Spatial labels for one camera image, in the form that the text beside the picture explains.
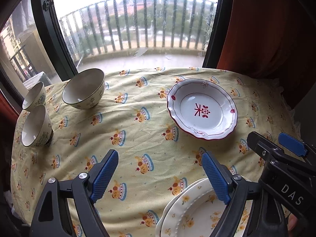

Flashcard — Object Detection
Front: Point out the white red-rimmed plate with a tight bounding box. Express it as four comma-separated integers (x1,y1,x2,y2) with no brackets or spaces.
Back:
166,79,238,140

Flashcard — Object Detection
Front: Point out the large cream patterned bowl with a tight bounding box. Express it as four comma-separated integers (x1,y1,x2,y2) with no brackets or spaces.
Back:
62,69,105,110

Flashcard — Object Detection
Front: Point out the black window frame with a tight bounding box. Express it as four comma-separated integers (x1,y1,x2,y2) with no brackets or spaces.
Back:
1,0,233,113

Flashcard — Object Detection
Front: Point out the balcony metal railing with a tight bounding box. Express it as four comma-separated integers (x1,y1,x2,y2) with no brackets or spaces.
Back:
59,0,217,60

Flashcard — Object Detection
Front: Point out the yellow crown-print tablecloth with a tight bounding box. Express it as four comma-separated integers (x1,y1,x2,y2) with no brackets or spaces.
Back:
11,67,299,236

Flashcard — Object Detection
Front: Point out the small cream bowl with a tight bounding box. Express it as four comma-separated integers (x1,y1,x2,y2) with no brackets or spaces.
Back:
21,105,53,148
22,82,46,112

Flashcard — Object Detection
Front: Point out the person's hand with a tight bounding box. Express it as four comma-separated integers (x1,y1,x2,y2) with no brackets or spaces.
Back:
288,213,300,236

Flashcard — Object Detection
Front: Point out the red curtain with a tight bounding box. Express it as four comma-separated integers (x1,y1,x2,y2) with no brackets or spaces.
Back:
217,0,315,108
0,92,19,127

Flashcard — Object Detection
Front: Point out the red curtain left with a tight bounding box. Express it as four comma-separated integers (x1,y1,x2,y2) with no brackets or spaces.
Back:
0,92,19,127

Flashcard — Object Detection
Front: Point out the red curtain right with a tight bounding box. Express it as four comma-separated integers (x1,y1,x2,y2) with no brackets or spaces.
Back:
217,0,315,108

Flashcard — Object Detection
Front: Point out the white air conditioner unit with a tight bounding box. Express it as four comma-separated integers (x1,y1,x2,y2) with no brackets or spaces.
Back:
23,71,53,90

